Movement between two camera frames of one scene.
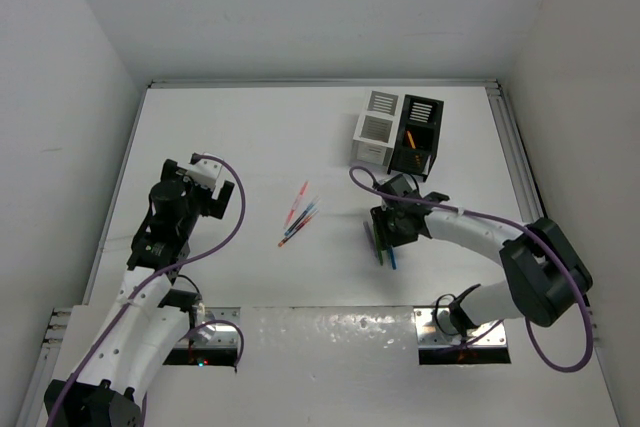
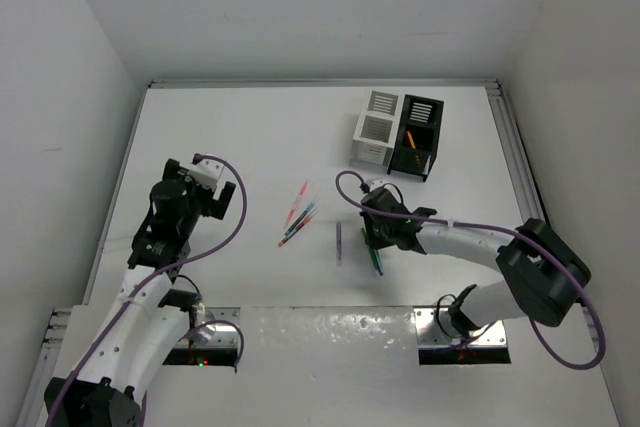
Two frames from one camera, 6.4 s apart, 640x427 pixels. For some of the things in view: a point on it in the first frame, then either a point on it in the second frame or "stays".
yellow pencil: [411, 140] stays
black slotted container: [417, 135] stays
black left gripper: [171, 168] stays
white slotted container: [375, 134] stays
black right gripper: [380, 215] to [373, 241]
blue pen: [394, 266] to [378, 261]
